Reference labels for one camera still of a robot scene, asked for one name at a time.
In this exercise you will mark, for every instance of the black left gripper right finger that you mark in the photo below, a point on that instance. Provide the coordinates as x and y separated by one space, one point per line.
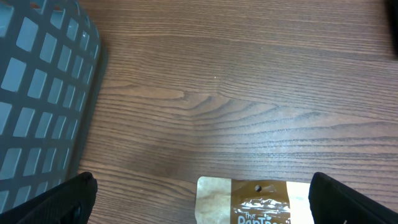
332 202

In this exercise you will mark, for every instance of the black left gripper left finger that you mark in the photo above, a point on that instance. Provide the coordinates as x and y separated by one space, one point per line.
70 202

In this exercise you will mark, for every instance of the white brown snack wrapper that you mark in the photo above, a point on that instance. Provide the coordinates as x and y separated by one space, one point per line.
229 201

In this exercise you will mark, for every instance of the grey plastic mesh basket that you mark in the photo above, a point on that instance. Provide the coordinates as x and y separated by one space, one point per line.
52 66

